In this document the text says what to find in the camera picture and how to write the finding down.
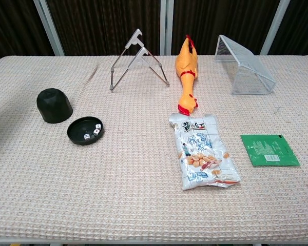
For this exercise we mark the black dice cup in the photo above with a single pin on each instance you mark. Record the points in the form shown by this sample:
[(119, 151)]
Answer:
[(54, 106)]

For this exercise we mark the white die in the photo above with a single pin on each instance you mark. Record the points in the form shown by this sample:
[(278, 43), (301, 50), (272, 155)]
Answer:
[(86, 137), (96, 132), (98, 126)]

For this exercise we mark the white peanut snack bag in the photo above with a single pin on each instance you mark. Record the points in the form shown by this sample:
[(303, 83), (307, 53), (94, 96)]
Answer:
[(202, 151)]

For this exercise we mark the beige waffle tablecloth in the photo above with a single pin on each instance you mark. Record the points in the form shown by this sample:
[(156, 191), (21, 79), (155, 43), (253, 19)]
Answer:
[(118, 179)]

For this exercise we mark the yellow rubber chicken toy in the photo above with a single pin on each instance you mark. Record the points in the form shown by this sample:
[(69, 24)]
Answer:
[(186, 64)]

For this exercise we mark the dark brown curtain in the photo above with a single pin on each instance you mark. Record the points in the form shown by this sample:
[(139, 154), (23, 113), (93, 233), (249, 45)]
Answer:
[(100, 23)]

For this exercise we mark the green flat sachet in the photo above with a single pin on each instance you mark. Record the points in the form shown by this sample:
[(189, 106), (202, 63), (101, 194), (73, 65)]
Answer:
[(268, 150)]

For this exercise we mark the white metal frame post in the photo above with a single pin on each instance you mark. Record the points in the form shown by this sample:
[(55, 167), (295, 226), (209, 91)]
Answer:
[(49, 28), (166, 25), (274, 28)]

